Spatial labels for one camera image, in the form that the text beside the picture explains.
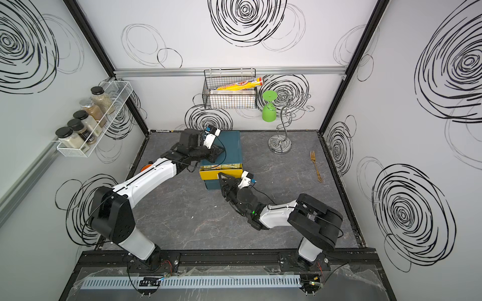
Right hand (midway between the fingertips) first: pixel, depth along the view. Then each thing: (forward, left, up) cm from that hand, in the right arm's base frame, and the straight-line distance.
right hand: (216, 177), depth 76 cm
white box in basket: (+34, -5, +14) cm, 37 cm away
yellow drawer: (+2, +2, +1) cm, 3 cm away
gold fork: (+28, -50, -21) cm, 61 cm away
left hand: (+14, -1, +1) cm, 14 cm away
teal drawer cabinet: (+10, -6, +3) cm, 12 cm away
